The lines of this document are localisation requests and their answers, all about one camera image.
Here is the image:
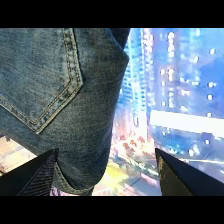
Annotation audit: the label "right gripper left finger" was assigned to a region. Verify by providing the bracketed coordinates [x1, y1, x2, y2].
[0, 148, 60, 197]

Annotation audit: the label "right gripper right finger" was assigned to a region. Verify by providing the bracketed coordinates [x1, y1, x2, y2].
[154, 147, 224, 197]

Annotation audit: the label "blue jeans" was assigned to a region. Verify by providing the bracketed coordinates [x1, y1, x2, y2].
[0, 28, 131, 197]

